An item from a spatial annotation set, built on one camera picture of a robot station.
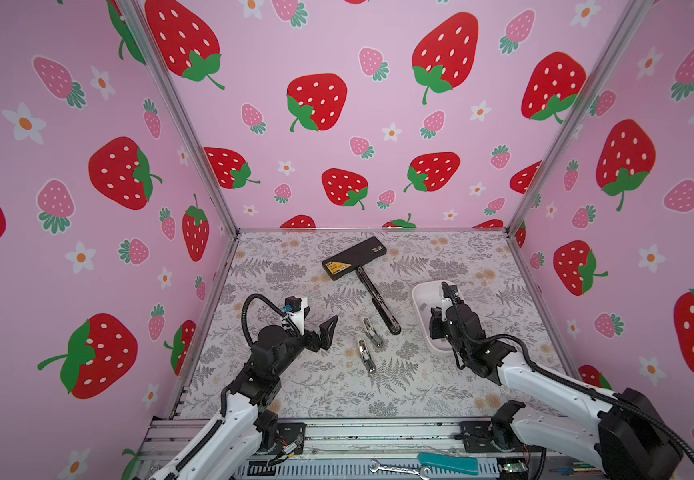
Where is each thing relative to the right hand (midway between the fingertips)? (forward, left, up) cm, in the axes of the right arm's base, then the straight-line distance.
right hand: (431, 309), depth 85 cm
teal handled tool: (-35, -5, -11) cm, 37 cm away
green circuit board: (-34, -20, -12) cm, 42 cm away
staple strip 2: (-5, +17, -9) cm, 20 cm away
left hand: (-8, +30, +6) cm, 32 cm away
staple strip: (-13, +17, -11) cm, 24 cm away
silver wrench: (-38, +2, -12) cm, 40 cm away
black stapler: (+26, +26, -10) cm, 38 cm away
